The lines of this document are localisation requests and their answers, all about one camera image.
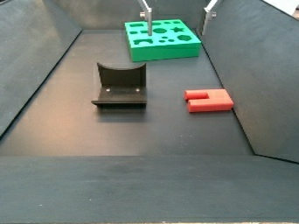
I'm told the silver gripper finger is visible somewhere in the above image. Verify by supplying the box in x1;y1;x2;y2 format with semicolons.
138;0;153;35
201;0;222;35

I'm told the red square-circle block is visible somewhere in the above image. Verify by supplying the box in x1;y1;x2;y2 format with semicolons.
185;89;234;113

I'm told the green foam shape board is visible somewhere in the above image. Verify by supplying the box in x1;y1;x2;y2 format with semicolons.
126;19;202;62

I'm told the black curved fixture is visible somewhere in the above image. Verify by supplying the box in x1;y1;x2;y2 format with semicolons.
91;63;147;107

